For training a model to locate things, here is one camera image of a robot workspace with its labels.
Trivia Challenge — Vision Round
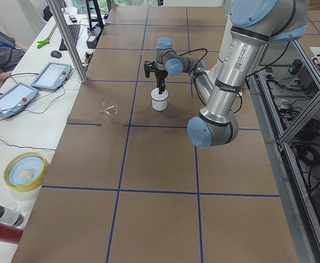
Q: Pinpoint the orange black connector block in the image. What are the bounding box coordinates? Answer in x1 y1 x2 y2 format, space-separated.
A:
84 52 93 63

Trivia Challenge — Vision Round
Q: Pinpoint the black keyboard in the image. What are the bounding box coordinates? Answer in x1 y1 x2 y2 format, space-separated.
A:
58 24 82 52

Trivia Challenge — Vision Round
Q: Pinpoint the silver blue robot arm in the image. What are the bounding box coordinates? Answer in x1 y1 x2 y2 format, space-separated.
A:
154 1 310 148

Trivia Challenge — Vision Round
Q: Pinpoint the black computer mouse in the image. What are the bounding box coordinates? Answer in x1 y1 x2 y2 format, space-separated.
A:
50 50 62 59

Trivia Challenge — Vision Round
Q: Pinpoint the red bottle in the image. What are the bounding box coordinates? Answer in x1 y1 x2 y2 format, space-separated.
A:
0 223 24 244

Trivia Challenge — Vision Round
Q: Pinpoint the aluminium side frame rail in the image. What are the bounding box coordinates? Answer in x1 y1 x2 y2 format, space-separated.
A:
247 41 320 262

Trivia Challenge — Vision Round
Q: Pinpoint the black computer box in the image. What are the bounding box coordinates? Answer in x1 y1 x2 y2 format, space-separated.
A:
86 27 102 49

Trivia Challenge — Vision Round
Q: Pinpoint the white cup lid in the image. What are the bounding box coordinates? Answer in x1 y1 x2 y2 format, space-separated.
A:
151 88 169 101

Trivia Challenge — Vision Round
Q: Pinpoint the yellow tape roll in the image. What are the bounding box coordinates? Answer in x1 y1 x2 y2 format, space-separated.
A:
3 152 49 192

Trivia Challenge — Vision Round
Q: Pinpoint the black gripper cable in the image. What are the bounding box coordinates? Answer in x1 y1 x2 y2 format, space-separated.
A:
176 48 209 77

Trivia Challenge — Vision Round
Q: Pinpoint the white enamel cup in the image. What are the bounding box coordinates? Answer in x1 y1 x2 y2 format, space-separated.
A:
151 99 168 111

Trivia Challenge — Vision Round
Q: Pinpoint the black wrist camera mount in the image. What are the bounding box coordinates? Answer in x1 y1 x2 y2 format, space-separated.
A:
144 60 156 78

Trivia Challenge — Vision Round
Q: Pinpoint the near teach pendant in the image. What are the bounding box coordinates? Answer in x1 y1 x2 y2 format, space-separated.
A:
0 82 38 118

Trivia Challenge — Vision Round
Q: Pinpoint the teach pendant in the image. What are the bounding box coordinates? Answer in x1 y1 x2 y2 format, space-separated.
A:
0 82 38 118
31 62 72 91

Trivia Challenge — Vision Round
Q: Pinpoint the aluminium frame post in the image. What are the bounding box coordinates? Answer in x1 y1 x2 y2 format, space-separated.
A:
47 0 87 83

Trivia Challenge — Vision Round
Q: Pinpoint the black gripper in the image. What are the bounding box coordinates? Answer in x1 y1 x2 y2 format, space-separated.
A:
154 68 168 94

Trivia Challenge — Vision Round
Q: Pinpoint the clear bottle black cap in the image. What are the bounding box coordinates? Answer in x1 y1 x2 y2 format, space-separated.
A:
0 202 24 227

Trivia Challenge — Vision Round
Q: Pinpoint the far teach pendant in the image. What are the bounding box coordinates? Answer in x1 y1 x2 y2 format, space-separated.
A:
31 62 72 91

